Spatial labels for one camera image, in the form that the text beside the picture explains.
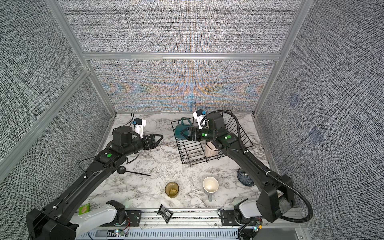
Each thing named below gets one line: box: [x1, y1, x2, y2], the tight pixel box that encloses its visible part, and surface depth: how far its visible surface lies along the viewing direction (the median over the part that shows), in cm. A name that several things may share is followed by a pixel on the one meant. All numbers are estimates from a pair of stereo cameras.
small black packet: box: [156, 204, 174, 224], surface depth 75 cm
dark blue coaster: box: [236, 167, 256, 187], surface depth 85 cm
